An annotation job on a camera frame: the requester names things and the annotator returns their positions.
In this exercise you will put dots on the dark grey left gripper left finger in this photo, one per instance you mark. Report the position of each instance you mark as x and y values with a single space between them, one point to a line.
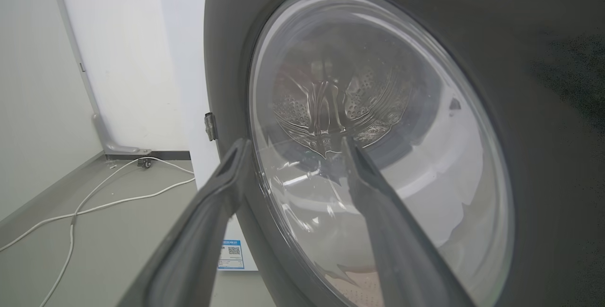
189 245

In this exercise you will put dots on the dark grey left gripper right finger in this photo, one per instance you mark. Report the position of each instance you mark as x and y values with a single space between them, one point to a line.
401 250

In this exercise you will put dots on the grey washing machine door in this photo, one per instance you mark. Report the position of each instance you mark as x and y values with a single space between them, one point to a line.
543 155

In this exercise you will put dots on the metal door latch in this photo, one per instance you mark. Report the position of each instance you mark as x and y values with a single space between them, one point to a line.
210 126

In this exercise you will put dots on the white washing machine body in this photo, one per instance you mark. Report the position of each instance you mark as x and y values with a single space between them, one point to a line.
198 84

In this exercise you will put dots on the blue QR code sticker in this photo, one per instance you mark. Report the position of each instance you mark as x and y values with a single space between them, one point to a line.
231 254

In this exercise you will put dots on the small black caster wheel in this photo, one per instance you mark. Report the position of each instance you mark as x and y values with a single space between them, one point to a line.
145 163

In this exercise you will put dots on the grey metal partition frame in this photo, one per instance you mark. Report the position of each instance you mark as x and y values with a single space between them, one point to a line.
101 127

